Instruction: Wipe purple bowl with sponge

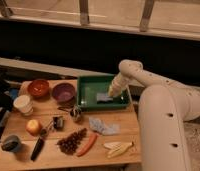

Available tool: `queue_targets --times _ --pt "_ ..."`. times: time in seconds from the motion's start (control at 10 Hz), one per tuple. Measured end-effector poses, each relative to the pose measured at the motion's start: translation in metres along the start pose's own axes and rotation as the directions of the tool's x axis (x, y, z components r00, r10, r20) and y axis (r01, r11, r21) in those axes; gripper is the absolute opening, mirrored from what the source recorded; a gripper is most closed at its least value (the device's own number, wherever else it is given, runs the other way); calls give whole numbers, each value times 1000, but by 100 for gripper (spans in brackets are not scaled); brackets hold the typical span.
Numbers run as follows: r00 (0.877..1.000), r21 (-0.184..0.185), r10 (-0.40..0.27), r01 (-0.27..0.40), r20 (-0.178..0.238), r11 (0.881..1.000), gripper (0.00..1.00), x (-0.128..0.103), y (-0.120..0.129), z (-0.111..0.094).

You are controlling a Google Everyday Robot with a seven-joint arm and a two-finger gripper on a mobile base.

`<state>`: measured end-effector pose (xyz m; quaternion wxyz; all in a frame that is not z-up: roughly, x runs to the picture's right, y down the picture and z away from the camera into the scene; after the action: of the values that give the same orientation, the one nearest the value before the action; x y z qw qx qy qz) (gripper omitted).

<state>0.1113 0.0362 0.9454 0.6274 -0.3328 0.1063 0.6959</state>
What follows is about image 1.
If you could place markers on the red yellow apple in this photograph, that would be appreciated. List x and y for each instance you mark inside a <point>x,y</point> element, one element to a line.
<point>33,127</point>

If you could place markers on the green plastic tray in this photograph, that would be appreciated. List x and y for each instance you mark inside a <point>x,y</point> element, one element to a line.
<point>90,87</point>

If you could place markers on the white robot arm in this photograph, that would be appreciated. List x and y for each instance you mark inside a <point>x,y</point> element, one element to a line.
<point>164,105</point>

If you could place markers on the red orange bowl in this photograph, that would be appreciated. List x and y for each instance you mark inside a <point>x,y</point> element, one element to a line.
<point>38,88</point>

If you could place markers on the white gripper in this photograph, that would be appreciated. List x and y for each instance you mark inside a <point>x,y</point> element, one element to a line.
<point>118,85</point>

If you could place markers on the bunch of dark grapes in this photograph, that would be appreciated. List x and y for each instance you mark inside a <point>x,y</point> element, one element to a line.
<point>70,144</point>

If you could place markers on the silver measuring cup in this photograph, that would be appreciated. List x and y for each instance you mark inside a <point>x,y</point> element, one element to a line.
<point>75,113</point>

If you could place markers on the pale banana peel piece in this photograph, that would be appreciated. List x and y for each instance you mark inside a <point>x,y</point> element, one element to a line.
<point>111,145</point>

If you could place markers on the purple bowl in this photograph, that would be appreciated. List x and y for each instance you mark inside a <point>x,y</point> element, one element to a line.
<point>63,92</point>

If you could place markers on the crumpled blue cloth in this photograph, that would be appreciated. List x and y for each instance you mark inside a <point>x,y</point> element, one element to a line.
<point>99,126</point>

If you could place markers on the metal window post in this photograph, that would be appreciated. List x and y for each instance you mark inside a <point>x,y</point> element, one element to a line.
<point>146,15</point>
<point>5,10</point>
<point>84,12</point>

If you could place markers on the white paper cup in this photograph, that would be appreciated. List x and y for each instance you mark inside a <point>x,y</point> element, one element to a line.
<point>23,104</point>

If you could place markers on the blue grey sponge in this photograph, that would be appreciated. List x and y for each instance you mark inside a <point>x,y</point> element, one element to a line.
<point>103,98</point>

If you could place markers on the orange carrot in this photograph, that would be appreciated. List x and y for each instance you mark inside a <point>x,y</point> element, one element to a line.
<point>88,145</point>

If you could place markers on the blue object at table edge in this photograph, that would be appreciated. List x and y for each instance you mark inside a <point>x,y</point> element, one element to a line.
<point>13,92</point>

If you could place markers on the metal window post middle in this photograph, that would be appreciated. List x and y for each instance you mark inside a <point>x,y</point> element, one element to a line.
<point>84,12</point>

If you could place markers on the metal window post left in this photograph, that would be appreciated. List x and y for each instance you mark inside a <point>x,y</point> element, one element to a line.
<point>5,10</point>

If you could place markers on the black handled knife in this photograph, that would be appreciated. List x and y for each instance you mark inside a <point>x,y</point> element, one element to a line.
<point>40,142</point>

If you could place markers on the yellow banana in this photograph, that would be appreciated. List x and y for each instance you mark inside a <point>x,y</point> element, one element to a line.
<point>119,149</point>

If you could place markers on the small black metal clip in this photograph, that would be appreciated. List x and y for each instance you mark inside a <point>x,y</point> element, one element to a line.
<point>58,122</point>

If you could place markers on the metal window post right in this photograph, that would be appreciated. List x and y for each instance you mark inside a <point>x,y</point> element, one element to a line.
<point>146,15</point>

